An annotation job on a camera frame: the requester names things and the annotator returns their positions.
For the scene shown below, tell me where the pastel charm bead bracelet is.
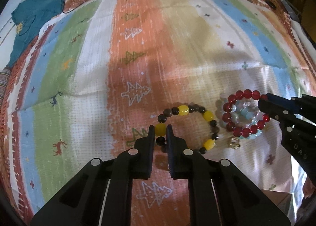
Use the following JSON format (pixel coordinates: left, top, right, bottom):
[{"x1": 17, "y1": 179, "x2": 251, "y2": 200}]
[{"x1": 215, "y1": 99, "x2": 260, "y2": 130}]

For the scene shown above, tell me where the light blue bead bracelet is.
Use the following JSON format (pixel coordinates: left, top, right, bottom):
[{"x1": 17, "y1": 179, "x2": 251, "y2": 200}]
[{"x1": 223, "y1": 100, "x2": 263, "y2": 140}]

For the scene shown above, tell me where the red bead bracelet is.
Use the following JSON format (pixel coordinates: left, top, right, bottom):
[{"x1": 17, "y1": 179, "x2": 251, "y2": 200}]
[{"x1": 222, "y1": 88, "x2": 271, "y2": 138}]

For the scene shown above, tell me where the gold ring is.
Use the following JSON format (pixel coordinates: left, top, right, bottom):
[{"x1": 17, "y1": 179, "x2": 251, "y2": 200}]
[{"x1": 227, "y1": 137, "x2": 241, "y2": 150}]

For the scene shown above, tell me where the yellow and brown bead bracelet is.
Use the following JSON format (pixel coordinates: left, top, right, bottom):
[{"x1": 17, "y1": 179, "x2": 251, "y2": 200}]
[{"x1": 154, "y1": 104, "x2": 220, "y2": 155}]

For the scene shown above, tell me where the striped colourful bed cover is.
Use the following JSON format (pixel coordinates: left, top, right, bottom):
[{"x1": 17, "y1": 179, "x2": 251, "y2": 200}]
[{"x1": 1, "y1": 0, "x2": 315, "y2": 224}]

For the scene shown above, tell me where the striped grey pillow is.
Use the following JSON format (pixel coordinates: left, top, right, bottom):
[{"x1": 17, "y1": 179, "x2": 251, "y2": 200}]
[{"x1": 0, "y1": 67, "x2": 11, "y2": 105}]

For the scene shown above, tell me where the teal cloth garment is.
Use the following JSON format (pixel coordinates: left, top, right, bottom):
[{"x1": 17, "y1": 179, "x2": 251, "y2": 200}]
[{"x1": 7, "y1": 0, "x2": 64, "y2": 68}]

